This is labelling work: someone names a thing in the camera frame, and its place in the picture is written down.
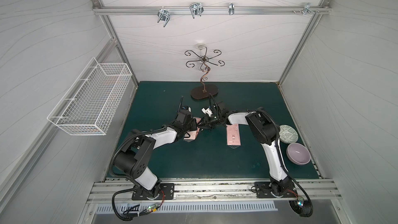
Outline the pink ruler set plastic bag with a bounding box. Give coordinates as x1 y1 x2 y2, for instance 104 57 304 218
183 117 201 142

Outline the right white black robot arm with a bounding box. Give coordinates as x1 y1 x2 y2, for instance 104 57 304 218
199 103 293 198

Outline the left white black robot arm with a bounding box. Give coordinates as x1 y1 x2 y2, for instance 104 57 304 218
108 106 197 198

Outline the pink flat package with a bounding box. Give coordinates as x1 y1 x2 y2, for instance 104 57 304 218
226 124 241 149

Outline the brown metal hook stand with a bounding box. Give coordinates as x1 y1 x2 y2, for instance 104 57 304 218
184 44 225 100

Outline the green patterned plate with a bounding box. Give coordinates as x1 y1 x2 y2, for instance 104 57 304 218
279 124 299 144

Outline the lilac bowl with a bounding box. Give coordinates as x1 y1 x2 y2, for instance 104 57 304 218
286 143 311 166

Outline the white vent strip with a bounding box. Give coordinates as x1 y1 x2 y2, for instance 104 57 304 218
95 201 278 214

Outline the metal clamp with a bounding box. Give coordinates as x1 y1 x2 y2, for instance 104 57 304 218
189 3 204 18
229 3 235 16
157 9 170 27
292 3 320 16

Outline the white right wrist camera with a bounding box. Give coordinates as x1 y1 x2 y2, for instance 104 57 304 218
201 108 213 117

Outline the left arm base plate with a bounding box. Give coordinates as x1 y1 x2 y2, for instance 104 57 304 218
132 183 175 201

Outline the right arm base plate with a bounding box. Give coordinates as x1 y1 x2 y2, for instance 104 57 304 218
250 181 298 199

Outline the left black corrugated cable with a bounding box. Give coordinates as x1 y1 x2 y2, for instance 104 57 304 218
107 96 184 222

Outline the black corrugated cable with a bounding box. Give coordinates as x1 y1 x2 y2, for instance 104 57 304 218
107 96 184 222
208 93 315 218

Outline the white wire basket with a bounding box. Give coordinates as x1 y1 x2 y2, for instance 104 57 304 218
47 58 132 136

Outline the aluminium cross rail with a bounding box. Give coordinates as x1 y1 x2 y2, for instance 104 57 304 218
93 5 332 16

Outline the right black corrugated cable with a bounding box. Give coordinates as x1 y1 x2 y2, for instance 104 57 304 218
208 93 315 218

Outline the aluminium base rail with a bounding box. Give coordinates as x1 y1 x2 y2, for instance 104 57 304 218
87 178 342 203

